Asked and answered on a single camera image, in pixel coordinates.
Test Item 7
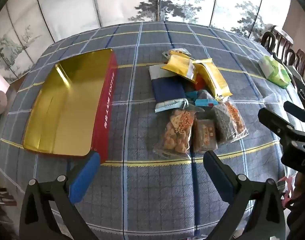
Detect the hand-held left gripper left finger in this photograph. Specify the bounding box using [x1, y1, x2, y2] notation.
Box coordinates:
[19, 151, 101, 240]

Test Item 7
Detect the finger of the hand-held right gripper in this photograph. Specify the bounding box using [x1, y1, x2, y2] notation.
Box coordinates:
[284, 101, 305, 125]
[258, 108, 305, 150]

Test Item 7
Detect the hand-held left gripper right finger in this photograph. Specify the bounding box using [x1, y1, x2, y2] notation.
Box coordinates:
[204, 151, 286, 240]

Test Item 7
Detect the clear orange snack packet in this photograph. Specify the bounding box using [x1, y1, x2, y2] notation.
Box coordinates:
[224, 100, 250, 140]

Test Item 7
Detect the clear brown cake packet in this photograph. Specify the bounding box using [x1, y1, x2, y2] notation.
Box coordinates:
[191, 117, 219, 154]

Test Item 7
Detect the dark green snack packet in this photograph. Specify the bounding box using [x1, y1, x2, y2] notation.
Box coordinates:
[210, 104, 236, 143]

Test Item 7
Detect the clear fried twist packet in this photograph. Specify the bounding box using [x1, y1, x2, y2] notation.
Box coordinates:
[154, 105, 205, 159]

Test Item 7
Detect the yellow snack packet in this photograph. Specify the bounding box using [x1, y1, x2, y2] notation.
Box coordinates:
[160, 54, 198, 84]
[192, 59, 231, 102]

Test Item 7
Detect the light blue candy packet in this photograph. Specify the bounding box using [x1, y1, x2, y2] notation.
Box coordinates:
[186, 90, 219, 108]

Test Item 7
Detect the red and gold tin box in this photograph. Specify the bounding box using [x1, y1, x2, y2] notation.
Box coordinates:
[22, 48, 118, 165]

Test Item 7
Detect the red snack packet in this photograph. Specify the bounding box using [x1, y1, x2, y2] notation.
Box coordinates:
[195, 74, 206, 90]

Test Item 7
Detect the navy and white snack packet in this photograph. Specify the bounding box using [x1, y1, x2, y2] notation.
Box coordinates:
[149, 64, 190, 114]

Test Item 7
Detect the person's right forearm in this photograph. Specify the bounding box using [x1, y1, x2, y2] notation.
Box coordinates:
[286, 172, 305, 240]

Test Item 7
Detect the dark grey object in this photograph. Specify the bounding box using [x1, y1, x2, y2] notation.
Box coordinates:
[291, 67, 305, 108]

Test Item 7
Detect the green tissue pack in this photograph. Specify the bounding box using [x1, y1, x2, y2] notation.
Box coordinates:
[258, 54, 291, 89]

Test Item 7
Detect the dark wooden chair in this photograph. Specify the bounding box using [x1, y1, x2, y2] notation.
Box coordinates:
[291, 49, 305, 80]
[261, 25, 294, 63]

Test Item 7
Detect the blue plaid tablecloth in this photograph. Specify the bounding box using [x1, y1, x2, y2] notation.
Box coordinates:
[0, 21, 305, 240]

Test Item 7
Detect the dark wooden furniture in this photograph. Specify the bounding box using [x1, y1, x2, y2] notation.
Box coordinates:
[0, 186, 20, 240]

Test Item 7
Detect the beige round disc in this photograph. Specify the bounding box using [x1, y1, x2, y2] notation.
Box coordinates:
[0, 90, 8, 114]

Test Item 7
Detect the painted landscape folding screen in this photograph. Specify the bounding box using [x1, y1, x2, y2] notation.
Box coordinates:
[0, 0, 293, 80]

